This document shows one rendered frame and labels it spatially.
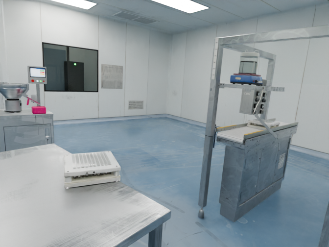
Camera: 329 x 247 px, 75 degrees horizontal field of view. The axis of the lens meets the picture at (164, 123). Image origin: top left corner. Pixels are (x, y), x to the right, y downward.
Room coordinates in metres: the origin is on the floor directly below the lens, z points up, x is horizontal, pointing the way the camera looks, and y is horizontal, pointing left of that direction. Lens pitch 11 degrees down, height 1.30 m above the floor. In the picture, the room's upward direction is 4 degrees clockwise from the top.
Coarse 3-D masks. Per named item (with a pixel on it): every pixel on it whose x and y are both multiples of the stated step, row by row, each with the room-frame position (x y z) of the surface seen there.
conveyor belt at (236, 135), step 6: (246, 126) 2.30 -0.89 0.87; (222, 132) 1.93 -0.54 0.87; (228, 132) 1.95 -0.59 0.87; (234, 132) 1.97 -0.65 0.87; (240, 132) 1.98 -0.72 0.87; (246, 132) 2.00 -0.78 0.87; (222, 138) 1.89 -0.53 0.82; (228, 138) 1.84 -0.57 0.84; (234, 138) 1.80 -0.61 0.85; (240, 138) 1.77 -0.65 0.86
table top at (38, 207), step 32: (0, 160) 1.12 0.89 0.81; (32, 160) 1.14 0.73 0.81; (0, 192) 0.80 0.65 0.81; (32, 192) 0.82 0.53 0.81; (64, 192) 0.83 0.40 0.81; (96, 192) 0.85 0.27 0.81; (128, 192) 0.86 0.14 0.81; (0, 224) 0.61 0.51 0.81; (32, 224) 0.62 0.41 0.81; (64, 224) 0.63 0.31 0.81; (96, 224) 0.64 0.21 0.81; (128, 224) 0.65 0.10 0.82; (160, 224) 0.70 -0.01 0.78
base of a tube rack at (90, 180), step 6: (96, 174) 0.96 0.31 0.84; (108, 174) 0.97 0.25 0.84; (72, 180) 0.89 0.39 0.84; (78, 180) 0.89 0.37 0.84; (84, 180) 0.90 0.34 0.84; (90, 180) 0.90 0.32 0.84; (96, 180) 0.92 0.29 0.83; (102, 180) 0.93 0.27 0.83; (108, 180) 0.94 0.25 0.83; (114, 180) 0.95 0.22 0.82; (66, 186) 0.86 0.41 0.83; (72, 186) 0.87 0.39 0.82
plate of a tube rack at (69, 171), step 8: (64, 160) 1.00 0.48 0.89; (112, 160) 1.04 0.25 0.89; (64, 168) 0.91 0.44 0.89; (72, 168) 0.92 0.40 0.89; (80, 168) 0.92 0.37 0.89; (88, 168) 0.93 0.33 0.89; (96, 168) 0.93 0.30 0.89; (104, 168) 0.94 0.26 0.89; (112, 168) 0.95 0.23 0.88; (64, 176) 0.86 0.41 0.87
